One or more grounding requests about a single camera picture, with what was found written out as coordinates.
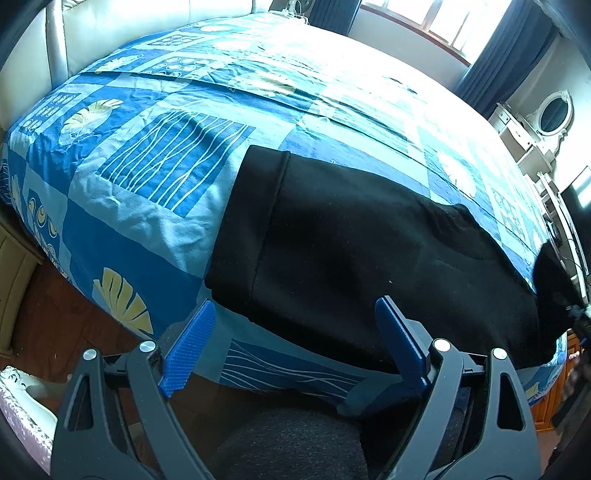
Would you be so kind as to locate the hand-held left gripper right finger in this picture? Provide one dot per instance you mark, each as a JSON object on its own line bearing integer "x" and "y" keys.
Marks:
{"x": 399, "y": 341}

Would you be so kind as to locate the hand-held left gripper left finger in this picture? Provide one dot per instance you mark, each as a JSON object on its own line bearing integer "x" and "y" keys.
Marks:
{"x": 189, "y": 344}

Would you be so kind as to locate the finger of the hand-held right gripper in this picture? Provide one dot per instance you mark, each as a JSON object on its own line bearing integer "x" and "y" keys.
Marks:
{"x": 581, "y": 314}

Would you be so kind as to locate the black pants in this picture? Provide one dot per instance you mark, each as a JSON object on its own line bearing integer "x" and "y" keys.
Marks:
{"x": 346, "y": 254}

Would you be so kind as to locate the white television cabinet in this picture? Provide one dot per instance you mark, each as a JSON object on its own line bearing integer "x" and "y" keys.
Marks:
{"x": 561, "y": 221}

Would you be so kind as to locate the black television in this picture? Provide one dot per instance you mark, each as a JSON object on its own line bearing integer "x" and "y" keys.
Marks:
{"x": 579, "y": 203}

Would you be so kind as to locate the person's grey trouser leg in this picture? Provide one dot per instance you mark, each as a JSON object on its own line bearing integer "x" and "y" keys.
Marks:
{"x": 286, "y": 447}

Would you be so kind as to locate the blue patterned bedsheet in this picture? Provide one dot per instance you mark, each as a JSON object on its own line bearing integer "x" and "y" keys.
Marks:
{"x": 138, "y": 184}

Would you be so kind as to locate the beige wooden nightstand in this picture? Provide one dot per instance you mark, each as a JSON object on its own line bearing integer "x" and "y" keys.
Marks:
{"x": 18, "y": 286}

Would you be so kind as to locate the white dresser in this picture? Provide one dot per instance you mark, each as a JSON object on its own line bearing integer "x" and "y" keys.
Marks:
{"x": 517, "y": 138}

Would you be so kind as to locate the oval white-framed mirror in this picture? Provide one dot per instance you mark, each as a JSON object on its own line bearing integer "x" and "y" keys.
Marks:
{"x": 554, "y": 113}

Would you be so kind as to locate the dark blue curtain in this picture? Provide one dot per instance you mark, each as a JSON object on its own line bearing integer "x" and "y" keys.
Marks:
{"x": 332, "y": 14}
{"x": 508, "y": 60}

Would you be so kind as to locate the beige leather headboard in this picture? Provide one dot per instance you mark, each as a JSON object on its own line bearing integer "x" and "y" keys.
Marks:
{"x": 115, "y": 32}

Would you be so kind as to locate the window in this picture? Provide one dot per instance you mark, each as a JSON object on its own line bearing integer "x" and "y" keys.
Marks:
{"x": 443, "y": 23}

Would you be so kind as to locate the white fan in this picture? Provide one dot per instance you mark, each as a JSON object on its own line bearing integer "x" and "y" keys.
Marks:
{"x": 293, "y": 9}

